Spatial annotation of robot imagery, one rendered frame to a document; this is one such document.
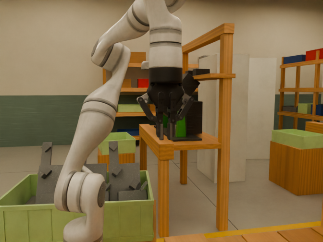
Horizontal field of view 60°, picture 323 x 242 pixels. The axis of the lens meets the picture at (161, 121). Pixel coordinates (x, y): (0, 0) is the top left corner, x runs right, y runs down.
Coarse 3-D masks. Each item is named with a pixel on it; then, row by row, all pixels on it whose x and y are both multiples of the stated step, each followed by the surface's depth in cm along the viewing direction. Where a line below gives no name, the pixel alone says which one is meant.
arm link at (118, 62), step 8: (112, 48) 81; (120, 48) 83; (128, 48) 86; (112, 56) 81; (120, 56) 82; (128, 56) 84; (104, 64) 83; (112, 64) 83; (120, 64) 83; (112, 72) 86; (120, 72) 81; (112, 80) 79; (120, 80) 80; (104, 88) 76; (112, 88) 76; (120, 88) 79; (88, 96) 74; (96, 96) 73; (104, 96) 74; (112, 96) 75; (112, 104) 74
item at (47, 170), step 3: (48, 168) 132; (39, 171) 128; (45, 171) 132; (48, 171) 132; (39, 174) 127; (42, 174) 128; (45, 174) 130; (48, 174) 133; (42, 177) 129; (45, 177) 132; (54, 186) 126
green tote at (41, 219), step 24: (24, 192) 135; (0, 216) 105; (24, 216) 106; (48, 216) 106; (72, 216) 108; (120, 216) 110; (144, 216) 111; (0, 240) 106; (24, 240) 107; (48, 240) 108; (120, 240) 111; (144, 240) 112
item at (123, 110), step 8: (136, 56) 665; (144, 56) 667; (128, 64) 653; (136, 64) 656; (192, 64) 688; (104, 72) 648; (104, 80) 650; (128, 80) 669; (144, 80) 675; (128, 88) 664; (136, 88) 667; (144, 88) 671; (120, 104) 708; (128, 104) 712; (136, 104) 716; (152, 104) 692; (120, 112) 666; (128, 112) 670; (136, 112) 674; (152, 112) 682; (136, 136) 680
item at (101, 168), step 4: (84, 164) 136; (88, 164) 137; (92, 164) 137; (96, 164) 137; (100, 164) 137; (104, 164) 137; (88, 168) 136; (92, 168) 136; (96, 168) 136; (100, 168) 137; (104, 168) 137; (96, 172) 136; (100, 172) 136; (104, 172) 136; (104, 176) 135; (108, 192) 128; (108, 196) 127; (108, 200) 127
